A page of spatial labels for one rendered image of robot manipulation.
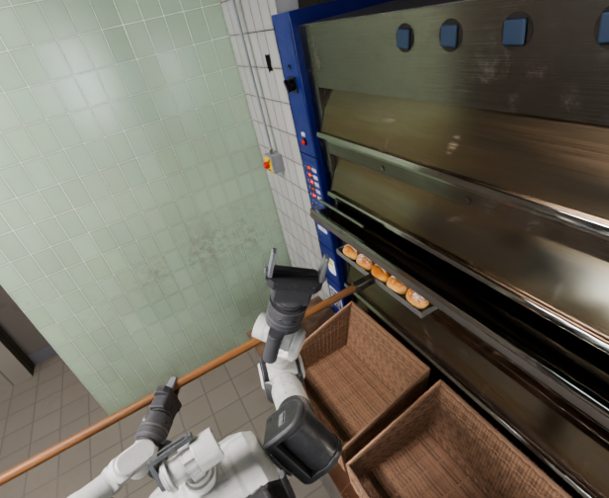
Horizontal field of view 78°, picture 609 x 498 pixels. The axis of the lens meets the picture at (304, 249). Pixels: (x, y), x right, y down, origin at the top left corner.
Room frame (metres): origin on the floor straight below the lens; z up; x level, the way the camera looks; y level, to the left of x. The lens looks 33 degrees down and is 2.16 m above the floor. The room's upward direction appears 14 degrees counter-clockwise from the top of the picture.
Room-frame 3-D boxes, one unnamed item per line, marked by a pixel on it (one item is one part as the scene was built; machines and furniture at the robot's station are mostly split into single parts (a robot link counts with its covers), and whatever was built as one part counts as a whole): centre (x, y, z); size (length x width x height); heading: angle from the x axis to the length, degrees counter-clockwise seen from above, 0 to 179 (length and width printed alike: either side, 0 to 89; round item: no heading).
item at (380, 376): (1.12, -0.06, 0.72); 0.56 x 0.49 x 0.28; 22
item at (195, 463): (0.43, 0.31, 1.47); 0.10 x 0.07 x 0.09; 116
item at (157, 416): (0.78, 0.56, 1.19); 0.12 x 0.10 x 0.13; 166
